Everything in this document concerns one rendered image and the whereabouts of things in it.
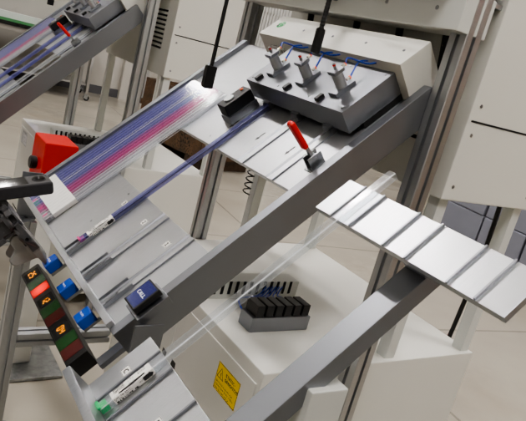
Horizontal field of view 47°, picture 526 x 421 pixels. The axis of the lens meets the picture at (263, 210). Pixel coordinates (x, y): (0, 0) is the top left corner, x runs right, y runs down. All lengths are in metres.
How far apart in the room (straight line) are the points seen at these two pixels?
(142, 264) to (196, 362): 0.38
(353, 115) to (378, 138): 0.06
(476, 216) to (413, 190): 4.00
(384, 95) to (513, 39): 0.31
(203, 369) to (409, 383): 0.49
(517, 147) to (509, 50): 0.23
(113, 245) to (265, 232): 0.32
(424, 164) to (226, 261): 0.41
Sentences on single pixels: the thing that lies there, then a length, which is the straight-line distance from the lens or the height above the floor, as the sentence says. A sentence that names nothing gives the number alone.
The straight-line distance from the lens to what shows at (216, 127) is 1.38.
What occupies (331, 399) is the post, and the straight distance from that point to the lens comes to 0.79.
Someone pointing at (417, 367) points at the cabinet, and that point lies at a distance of 1.50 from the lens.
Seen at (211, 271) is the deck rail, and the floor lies 0.83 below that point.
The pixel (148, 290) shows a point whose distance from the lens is 0.96.
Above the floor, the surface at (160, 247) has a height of 0.82.
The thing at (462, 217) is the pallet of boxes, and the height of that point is 0.34.
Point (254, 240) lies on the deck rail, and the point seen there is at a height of 0.89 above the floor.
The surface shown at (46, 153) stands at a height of 0.75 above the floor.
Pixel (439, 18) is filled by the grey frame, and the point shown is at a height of 1.33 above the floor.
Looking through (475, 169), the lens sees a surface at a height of 1.07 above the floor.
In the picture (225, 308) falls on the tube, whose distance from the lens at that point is 0.80.
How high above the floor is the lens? 1.19
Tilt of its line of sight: 14 degrees down
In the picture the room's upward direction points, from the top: 15 degrees clockwise
